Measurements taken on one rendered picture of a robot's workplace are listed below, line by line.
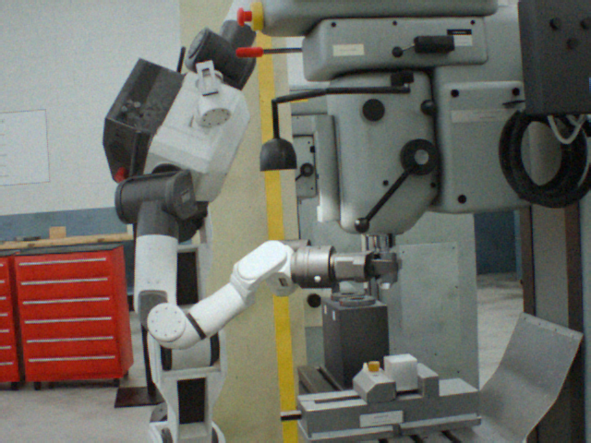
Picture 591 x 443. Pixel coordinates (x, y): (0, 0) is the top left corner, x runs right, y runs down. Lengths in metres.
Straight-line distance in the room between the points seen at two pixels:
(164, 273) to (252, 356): 1.75
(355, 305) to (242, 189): 1.43
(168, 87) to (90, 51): 8.87
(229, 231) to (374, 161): 1.84
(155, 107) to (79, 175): 8.80
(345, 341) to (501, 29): 0.83
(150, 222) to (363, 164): 0.47
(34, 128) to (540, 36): 9.63
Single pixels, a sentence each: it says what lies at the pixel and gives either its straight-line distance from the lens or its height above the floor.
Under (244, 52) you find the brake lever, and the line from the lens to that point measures 1.85.
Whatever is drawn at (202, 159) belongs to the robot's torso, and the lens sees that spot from 1.93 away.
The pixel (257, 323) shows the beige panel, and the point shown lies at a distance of 3.52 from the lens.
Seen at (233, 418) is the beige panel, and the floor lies 0.47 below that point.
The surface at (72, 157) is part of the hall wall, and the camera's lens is 10.79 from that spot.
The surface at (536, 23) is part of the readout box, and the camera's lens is 1.53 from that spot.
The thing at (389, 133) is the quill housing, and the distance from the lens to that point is 1.70.
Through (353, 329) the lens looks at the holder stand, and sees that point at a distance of 2.11.
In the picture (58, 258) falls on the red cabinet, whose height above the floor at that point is 0.96.
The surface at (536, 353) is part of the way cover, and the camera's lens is 1.95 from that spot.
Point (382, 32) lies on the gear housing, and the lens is 1.69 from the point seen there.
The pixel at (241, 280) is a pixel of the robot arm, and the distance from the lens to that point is 1.80.
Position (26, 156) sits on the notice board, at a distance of 10.87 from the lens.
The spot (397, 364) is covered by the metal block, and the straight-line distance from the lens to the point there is 1.72.
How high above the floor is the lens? 1.44
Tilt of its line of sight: 3 degrees down
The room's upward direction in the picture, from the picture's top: 4 degrees counter-clockwise
